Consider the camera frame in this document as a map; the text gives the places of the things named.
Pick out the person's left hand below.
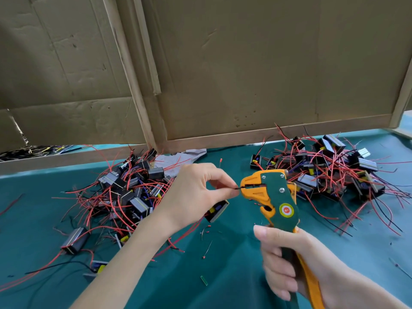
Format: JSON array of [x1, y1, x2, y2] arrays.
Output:
[[154, 163, 240, 234]]

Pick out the person's right hand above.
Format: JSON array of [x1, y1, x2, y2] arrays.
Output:
[[254, 224, 351, 303]]

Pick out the transformer with wires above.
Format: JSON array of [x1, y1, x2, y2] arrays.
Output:
[[154, 159, 245, 258]]

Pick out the orange green wire strippers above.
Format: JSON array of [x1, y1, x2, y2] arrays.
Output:
[[239, 169, 326, 309]]

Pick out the pile of wired transformers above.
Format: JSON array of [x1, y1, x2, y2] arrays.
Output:
[[0, 145, 194, 284], [250, 124, 412, 237]]

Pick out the person's left forearm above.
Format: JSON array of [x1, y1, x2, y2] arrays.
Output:
[[71, 218, 178, 309]]

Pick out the person's right forearm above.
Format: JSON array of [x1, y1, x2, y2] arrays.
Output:
[[335, 273, 409, 309]]

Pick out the crumpled grey plastic bag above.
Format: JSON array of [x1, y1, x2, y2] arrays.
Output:
[[154, 148, 208, 179]]

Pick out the thin wooden strip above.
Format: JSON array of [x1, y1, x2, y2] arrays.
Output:
[[132, 0, 163, 96]]

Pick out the smooth brown cardboard panel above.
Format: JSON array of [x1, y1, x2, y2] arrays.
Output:
[[145, 0, 412, 139]]

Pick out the flat grey board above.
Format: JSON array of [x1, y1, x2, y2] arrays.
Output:
[[393, 112, 412, 140]]

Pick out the creased brown cardboard panel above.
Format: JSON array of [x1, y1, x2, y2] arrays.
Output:
[[0, 0, 148, 152]]

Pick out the long wooden bottom rail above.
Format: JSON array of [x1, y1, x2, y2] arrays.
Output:
[[161, 114, 391, 154]]

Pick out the short wooden bottom rail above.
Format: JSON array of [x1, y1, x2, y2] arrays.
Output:
[[0, 145, 150, 176]]

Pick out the wide wooden post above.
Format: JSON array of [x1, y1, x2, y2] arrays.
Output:
[[103, 0, 158, 151]]

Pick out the heap of black cables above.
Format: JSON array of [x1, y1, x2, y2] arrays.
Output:
[[0, 145, 75, 161]]

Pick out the wooden corner post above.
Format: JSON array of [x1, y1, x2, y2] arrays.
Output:
[[388, 61, 412, 129]]

